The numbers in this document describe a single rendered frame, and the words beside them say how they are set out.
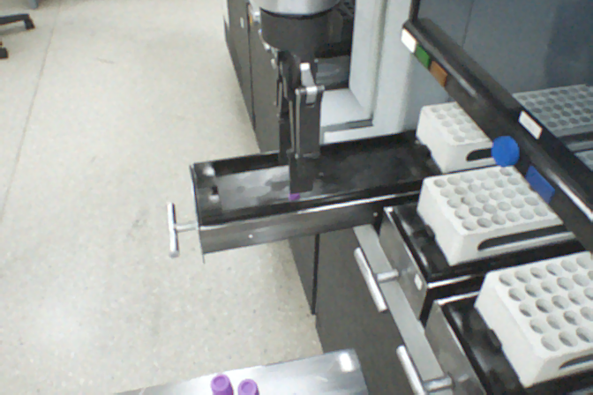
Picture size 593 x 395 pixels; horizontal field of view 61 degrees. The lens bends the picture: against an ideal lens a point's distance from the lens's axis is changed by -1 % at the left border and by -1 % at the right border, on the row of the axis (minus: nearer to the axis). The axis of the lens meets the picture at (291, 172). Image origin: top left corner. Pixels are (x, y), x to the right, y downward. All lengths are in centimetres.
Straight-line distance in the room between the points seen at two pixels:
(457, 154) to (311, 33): 31
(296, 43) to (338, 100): 52
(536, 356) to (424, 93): 43
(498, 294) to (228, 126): 180
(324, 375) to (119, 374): 105
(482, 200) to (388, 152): 19
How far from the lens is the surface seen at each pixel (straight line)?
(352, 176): 73
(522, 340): 54
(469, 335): 58
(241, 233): 68
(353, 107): 101
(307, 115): 53
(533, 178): 51
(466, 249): 62
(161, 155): 211
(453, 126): 76
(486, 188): 68
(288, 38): 51
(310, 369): 52
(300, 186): 63
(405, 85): 80
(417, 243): 64
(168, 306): 160
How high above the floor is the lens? 128
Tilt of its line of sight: 41 degrees down
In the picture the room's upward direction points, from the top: straight up
